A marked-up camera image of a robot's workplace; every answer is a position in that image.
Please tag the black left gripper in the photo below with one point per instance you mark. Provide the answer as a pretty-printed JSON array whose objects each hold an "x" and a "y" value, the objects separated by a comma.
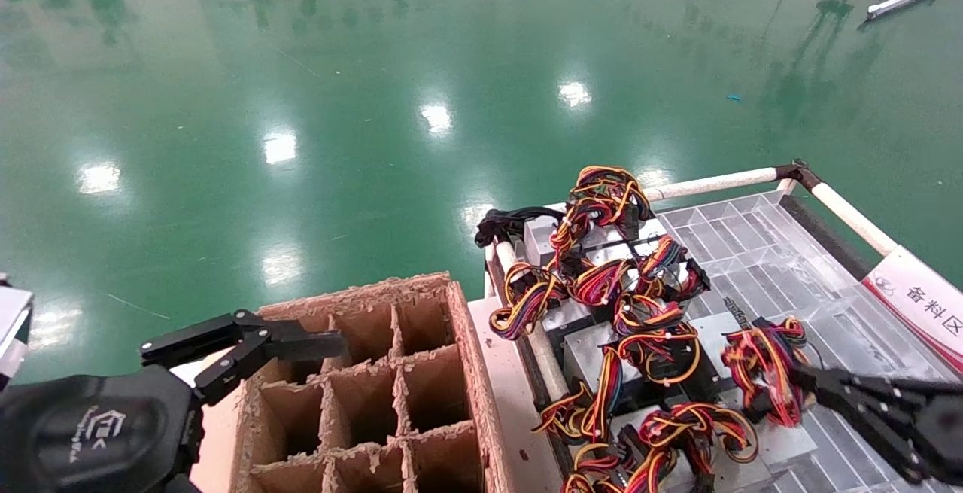
[{"x": 90, "y": 433}]

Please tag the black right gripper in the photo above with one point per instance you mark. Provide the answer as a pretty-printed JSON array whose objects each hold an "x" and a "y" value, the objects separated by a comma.
[{"x": 937, "y": 433}]

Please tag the clear plastic divider tray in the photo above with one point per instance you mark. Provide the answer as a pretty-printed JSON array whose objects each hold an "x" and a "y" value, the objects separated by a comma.
[{"x": 760, "y": 252}]

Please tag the brown cardboard divider box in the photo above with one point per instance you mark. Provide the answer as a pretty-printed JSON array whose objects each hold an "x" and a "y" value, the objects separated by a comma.
[{"x": 459, "y": 342}]

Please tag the white red rack sign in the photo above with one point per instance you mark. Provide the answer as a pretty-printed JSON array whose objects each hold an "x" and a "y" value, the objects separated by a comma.
[{"x": 918, "y": 305}]

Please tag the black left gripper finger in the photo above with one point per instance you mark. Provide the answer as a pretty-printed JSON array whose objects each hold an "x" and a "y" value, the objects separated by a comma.
[{"x": 301, "y": 346}]

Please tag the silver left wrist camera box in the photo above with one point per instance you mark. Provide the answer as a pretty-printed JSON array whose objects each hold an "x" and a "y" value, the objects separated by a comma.
[{"x": 11, "y": 327}]

